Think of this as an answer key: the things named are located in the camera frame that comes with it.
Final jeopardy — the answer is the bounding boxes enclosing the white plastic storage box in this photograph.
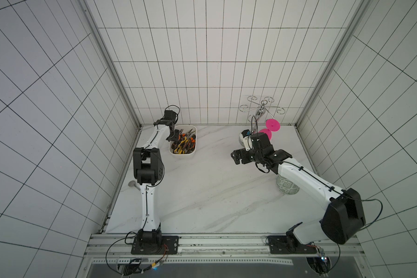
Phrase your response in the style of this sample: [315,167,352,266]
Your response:
[169,125,198,159]

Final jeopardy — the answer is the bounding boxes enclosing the yellow combination pliers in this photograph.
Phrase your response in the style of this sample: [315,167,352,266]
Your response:
[173,140,189,154]

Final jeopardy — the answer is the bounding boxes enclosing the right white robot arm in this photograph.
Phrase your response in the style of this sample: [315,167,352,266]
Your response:
[231,148,366,253]

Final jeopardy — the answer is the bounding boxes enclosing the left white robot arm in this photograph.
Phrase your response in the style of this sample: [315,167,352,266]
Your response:
[133,119,177,254]

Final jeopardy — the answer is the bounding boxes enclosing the lower pink cup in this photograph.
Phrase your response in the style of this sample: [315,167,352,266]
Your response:
[259,129,272,140]

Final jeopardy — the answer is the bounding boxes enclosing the pink cup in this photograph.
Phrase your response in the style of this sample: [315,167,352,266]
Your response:
[266,119,280,132]
[259,129,272,140]

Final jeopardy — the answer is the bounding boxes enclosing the upper pink cup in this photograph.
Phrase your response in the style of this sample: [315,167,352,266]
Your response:
[266,119,280,132]

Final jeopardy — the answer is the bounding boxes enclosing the chrome cup holder stand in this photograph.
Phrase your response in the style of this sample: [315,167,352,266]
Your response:
[239,96,286,150]

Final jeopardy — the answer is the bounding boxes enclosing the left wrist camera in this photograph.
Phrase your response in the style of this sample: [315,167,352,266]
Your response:
[163,110,178,124]

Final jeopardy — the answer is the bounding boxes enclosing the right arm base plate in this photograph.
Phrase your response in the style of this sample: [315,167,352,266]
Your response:
[265,235,317,255]

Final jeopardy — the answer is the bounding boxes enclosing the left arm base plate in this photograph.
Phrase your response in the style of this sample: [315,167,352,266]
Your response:
[131,236,180,255]

